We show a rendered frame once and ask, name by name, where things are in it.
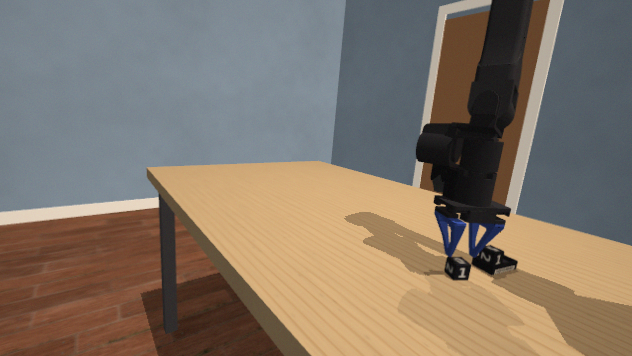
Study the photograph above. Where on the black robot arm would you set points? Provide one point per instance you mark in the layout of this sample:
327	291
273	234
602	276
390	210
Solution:
499	69

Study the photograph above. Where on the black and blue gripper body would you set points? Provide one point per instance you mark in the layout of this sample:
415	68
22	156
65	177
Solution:
473	200

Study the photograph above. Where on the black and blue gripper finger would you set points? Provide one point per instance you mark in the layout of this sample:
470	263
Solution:
457	227
491	231

